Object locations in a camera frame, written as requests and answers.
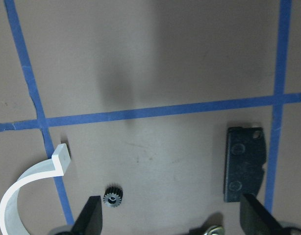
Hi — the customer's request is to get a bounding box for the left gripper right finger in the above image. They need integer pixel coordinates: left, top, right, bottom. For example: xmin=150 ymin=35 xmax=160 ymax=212
xmin=240 ymin=194 xmax=285 ymax=235

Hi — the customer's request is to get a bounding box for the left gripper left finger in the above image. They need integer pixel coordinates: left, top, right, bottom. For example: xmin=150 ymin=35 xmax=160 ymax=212
xmin=71 ymin=196 xmax=102 ymax=235

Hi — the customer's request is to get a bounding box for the olive green brake shoe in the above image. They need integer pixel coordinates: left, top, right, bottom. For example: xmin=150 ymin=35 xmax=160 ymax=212
xmin=189 ymin=225 xmax=225 ymax=235

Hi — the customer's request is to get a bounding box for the black brake pad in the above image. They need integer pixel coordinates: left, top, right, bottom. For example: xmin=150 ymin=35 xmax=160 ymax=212
xmin=223 ymin=127 xmax=267 ymax=203

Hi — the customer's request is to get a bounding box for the white curved plastic bracket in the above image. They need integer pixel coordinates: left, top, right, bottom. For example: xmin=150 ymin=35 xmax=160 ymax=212
xmin=0 ymin=143 xmax=71 ymax=235

